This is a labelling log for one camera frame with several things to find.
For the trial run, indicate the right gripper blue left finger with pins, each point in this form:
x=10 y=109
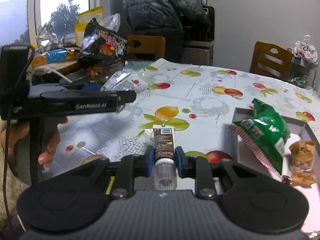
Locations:
x=129 y=168

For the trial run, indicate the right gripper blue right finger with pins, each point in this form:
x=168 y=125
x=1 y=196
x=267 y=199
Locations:
x=199 y=170

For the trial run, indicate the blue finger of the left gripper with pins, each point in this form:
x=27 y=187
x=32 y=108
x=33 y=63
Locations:
x=92 y=87

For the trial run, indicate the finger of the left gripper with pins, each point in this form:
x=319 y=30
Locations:
x=126 y=96

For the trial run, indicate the clear nut packet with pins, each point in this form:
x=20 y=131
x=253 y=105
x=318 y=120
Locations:
x=125 y=80

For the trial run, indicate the brown chocolate tube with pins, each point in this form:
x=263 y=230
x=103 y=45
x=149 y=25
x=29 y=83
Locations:
x=164 y=171

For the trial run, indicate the green snack bag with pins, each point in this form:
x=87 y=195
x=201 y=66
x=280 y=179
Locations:
x=265 y=133

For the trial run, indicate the yellow peanut snack bag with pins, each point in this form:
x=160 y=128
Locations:
x=302 y=162

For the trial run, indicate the gold candy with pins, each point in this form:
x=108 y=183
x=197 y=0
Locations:
x=286 y=180

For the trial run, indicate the person's left hand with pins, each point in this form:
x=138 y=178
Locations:
x=19 y=131

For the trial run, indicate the glass bowl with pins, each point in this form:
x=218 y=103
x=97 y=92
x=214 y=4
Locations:
x=98 y=74

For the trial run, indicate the blue box on clutter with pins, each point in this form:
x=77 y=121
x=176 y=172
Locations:
x=56 y=55

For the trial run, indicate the black instant noodle bag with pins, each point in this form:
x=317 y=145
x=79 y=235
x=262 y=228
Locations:
x=102 y=44

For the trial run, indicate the grey cardboard tray box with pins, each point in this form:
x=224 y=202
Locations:
x=266 y=134

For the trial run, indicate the wooden chair near person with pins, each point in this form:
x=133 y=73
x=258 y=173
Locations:
x=144 y=47

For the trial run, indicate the fruit pattern tablecloth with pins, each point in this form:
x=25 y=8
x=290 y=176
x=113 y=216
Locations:
x=200 y=102

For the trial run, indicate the yellow package at window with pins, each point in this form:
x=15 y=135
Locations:
x=83 y=19

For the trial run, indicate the black cabinet appliance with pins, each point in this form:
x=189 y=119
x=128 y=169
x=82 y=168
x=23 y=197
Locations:
x=199 y=48

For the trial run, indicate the person in puffer jacket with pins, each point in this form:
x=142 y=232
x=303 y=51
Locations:
x=162 y=18

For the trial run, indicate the wooden chair right side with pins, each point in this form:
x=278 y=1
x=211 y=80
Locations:
x=271 y=60

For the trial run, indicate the white plastic shopping bag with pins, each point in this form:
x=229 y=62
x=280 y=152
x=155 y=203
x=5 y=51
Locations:
x=305 y=50

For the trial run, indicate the white charger with cable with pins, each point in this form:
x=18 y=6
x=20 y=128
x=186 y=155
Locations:
x=50 y=70

